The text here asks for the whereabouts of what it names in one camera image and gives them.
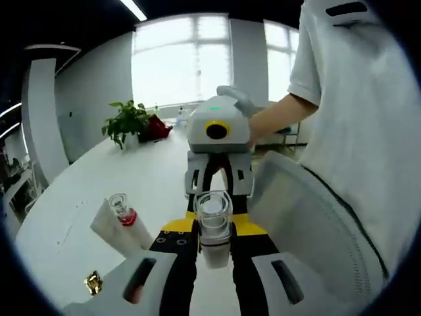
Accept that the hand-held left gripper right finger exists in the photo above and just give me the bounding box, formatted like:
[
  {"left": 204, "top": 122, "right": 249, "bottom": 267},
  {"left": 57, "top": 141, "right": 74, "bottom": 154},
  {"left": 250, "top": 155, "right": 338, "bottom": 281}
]
[{"left": 232, "top": 213, "right": 333, "bottom": 316}]

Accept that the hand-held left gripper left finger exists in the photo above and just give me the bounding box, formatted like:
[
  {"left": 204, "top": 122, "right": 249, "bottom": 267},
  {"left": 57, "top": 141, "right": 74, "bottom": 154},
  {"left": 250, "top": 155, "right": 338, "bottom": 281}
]
[{"left": 64, "top": 218, "right": 199, "bottom": 316}]

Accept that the small skincare bottle clear cap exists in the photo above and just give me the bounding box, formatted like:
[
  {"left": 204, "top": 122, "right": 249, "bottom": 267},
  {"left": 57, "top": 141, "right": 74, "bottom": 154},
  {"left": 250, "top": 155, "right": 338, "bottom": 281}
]
[{"left": 193, "top": 190, "right": 235, "bottom": 270}]

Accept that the gold skincare sachet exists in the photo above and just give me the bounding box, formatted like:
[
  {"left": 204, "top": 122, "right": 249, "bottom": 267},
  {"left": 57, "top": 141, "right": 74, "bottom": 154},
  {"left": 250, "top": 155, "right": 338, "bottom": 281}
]
[{"left": 83, "top": 269, "right": 105, "bottom": 296}]

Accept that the white skincare squeeze tube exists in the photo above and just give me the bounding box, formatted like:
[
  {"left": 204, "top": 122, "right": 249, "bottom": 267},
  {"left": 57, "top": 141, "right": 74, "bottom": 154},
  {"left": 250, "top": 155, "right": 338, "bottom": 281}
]
[{"left": 89, "top": 198, "right": 139, "bottom": 259}]

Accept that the person's right hand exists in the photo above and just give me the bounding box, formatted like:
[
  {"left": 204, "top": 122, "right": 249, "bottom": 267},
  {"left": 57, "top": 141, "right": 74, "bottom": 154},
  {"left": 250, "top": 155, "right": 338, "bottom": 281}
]
[{"left": 246, "top": 110, "right": 269, "bottom": 151}]

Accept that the red plant pot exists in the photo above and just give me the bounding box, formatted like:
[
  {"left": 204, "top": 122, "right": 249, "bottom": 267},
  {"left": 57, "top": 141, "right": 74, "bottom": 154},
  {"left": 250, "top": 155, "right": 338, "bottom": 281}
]
[{"left": 137, "top": 114, "right": 174, "bottom": 144}]

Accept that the large window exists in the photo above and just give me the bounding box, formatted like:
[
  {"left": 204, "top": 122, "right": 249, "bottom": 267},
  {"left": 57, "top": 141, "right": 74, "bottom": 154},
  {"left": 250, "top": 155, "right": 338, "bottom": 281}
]
[{"left": 131, "top": 14, "right": 301, "bottom": 108}]

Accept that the green potted plant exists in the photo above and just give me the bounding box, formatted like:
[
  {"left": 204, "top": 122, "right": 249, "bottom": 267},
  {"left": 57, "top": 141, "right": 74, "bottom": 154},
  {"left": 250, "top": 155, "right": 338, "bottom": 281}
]
[{"left": 101, "top": 99, "right": 153, "bottom": 151}]

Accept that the person's white shirt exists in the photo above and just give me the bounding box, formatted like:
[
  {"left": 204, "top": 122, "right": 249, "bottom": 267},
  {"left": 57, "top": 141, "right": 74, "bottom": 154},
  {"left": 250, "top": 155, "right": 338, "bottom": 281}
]
[{"left": 287, "top": 0, "right": 421, "bottom": 287}]

